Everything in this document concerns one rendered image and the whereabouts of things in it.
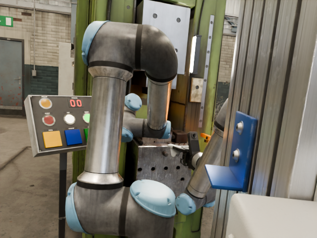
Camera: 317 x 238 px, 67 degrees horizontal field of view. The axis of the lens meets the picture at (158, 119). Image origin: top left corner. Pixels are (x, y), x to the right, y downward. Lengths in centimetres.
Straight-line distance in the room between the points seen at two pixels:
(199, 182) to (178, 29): 99
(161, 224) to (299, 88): 47
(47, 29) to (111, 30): 710
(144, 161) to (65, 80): 558
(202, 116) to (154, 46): 125
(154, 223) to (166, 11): 123
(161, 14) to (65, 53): 552
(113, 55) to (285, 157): 47
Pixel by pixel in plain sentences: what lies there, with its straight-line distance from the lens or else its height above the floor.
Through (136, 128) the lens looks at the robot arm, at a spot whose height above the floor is 112.
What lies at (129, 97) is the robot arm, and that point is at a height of 124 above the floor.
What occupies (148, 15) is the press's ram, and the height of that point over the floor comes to 168.
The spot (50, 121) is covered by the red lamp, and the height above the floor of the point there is 109.
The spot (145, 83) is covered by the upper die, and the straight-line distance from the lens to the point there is 147.
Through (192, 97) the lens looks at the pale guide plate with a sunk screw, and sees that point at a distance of 172.
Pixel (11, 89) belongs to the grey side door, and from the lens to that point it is 794.
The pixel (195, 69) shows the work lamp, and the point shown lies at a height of 141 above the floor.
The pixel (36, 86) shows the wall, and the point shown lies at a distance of 771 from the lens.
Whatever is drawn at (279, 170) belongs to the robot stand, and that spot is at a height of 124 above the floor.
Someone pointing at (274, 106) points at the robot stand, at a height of 130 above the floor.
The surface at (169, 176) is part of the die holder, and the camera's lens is 159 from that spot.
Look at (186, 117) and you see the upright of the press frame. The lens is 174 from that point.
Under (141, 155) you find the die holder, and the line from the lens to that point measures 147.
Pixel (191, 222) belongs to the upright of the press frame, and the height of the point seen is 22.
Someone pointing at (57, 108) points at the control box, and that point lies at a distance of 127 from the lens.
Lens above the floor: 131
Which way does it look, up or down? 9 degrees down
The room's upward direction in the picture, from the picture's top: 5 degrees clockwise
